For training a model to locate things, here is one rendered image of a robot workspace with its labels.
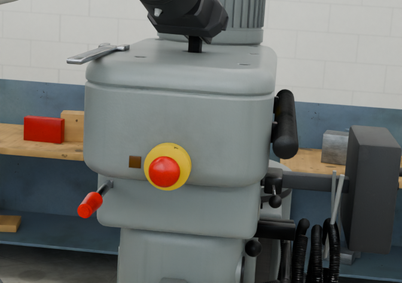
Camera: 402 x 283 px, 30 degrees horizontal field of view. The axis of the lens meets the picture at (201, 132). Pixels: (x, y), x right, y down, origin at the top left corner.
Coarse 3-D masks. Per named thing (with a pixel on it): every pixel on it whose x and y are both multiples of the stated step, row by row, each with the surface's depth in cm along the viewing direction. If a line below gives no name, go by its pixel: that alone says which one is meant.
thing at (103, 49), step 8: (96, 48) 105; (104, 48) 105; (112, 48) 107; (120, 48) 110; (128, 48) 114; (72, 56) 93; (80, 56) 93; (88, 56) 94; (96, 56) 98; (80, 64) 91
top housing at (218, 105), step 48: (144, 48) 117; (240, 48) 128; (96, 96) 99; (144, 96) 97; (192, 96) 96; (240, 96) 96; (96, 144) 100; (144, 144) 98; (192, 144) 98; (240, 144) 97
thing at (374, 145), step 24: (360, 144) 138; (384, 144) 138; (360, 168) 138; (384, 168) 138; (360, 192) 139; (384, 192) 139; (360, 216) 140; (384, 216) 139; (360, 240) 141; (384, 240) 140
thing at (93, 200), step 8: (104, 184) 107; (112, 184) 110; (96, 192) 103; (104, 192) 105; (88, 200) 97; (96, 200) 99; (80, 208) 96; (88, 208) 96; (96, 208) 98; (80, 216) 97; (88, 216) 96
